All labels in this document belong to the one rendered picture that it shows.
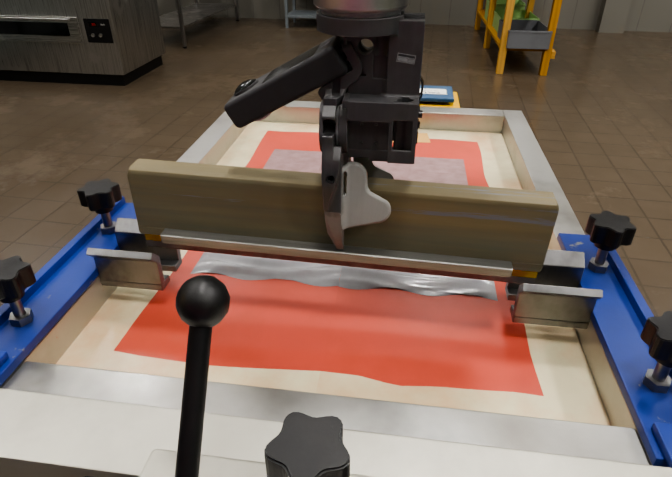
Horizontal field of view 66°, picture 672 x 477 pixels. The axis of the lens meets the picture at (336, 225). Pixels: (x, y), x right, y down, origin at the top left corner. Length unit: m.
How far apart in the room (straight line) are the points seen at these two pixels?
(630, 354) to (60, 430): 0.45
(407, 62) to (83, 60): 4.85
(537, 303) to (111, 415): 0.38
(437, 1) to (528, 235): 7.26
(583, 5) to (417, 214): 7.49
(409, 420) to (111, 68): 4.81
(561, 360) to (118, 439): 0.40
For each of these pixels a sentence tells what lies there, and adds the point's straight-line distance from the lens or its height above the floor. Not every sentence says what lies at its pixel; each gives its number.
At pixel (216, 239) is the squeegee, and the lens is 0.53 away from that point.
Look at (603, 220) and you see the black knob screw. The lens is 0.59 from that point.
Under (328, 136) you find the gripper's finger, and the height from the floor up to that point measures 1.17.
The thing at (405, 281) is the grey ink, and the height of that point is 0.96.
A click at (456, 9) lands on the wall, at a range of 7.73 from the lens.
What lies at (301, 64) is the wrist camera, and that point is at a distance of 0.43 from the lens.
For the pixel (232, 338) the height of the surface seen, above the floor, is 0.96.
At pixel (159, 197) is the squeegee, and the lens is 0.54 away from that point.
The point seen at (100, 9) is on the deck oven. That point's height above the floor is 0.64.
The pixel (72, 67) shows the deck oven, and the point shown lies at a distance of 5.29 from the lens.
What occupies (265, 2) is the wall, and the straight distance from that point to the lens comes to 8.11.
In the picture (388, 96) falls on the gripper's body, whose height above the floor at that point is 1.20.
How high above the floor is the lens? 1.33
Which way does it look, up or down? 31 degrees down
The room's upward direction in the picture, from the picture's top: straight up
